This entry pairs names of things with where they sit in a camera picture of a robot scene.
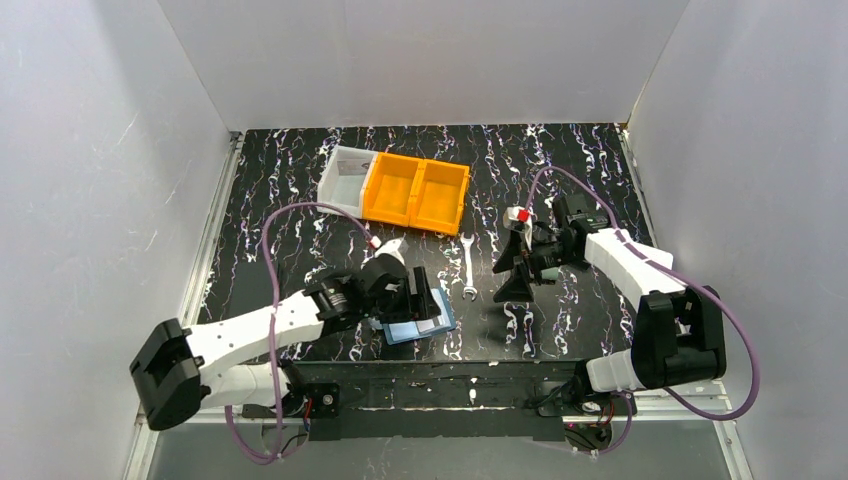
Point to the black flat box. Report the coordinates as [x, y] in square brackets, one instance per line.
[251, 289]

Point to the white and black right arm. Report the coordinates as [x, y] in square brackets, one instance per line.
[678, 335]

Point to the silver wrench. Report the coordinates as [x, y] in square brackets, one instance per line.
[469, 289]

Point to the left orange plastic bin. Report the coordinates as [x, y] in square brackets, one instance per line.
[391, 189]

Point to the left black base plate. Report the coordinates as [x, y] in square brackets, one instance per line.
[319, 400]

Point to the aluminium left rail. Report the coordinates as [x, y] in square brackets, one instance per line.
[195, 291]

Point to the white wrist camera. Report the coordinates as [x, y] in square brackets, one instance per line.
[396, 248]
[516, 218]

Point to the aluminium front rail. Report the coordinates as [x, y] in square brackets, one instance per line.
[461, 393]

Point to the aluminium rail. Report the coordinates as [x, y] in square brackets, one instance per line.
[195, 291]
[461, 393]

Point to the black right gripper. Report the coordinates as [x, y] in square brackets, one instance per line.
[524, 259]

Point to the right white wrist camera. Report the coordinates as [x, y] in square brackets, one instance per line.
[516, 218]

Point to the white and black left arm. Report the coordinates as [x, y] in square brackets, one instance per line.
[180, 371]

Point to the right orange plastic bin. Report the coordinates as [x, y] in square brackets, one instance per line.
[439, 197]

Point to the blue card holder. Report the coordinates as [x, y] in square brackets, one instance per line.
[398, 333]

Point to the orange plastic bin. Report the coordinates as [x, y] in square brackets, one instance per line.
[391, 189]
[439, 197]

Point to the green card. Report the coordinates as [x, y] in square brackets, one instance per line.
[549, 275]

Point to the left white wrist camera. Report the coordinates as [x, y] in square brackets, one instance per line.
[396, 248]

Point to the white plastic bin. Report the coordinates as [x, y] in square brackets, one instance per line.
[344, 192]

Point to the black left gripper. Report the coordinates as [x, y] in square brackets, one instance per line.
[411, 299]

